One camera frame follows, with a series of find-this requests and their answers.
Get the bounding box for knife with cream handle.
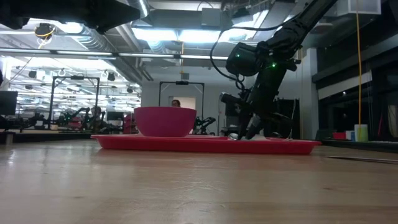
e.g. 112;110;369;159
325;154;398;165

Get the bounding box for yellow ceiling cable reel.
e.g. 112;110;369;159
34;22;57;41

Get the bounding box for long ceiling light strip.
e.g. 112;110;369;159
0;47;229;62

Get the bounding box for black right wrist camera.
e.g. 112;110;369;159
220;92;244;106

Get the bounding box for grey-pink napkin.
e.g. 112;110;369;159
229;136;295;142

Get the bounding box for black monitor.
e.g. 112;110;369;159
0;90;19;116

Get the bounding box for silver ventilation duct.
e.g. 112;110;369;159
77;0;155;83

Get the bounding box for white and green cup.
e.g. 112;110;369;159
354;124;369;142

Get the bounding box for narrow black gantry frame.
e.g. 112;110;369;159
158;81;205;119

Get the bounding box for magenta plastic bowl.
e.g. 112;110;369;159
133;106;198;138

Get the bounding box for red plastic tray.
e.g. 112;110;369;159
91;134;323;156

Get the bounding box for wide black gantry frame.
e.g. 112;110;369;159
48;75;101;130

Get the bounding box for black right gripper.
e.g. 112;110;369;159
237;63;289;141

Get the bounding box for red chair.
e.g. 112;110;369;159
123;113;137;134

